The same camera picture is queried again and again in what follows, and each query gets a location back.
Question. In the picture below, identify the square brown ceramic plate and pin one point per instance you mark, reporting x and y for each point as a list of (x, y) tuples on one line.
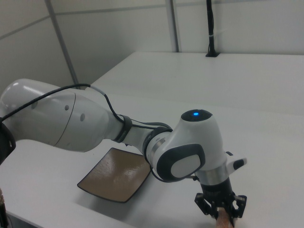
[(117, 177)]

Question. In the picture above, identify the sugar-coated bread roll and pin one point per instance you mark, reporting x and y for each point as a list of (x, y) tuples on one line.
[(223, 218)]

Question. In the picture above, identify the black curved mount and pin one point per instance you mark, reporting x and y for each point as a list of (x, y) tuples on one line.
[(6, 142)]

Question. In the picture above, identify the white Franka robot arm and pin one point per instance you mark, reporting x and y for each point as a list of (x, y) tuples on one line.
[(78, 123)]

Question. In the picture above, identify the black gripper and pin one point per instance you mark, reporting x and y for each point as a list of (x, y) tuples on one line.
[(217, 192)]

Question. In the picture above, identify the dark stand with brown wrap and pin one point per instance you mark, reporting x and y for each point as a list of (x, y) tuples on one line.
[(2, 206)]

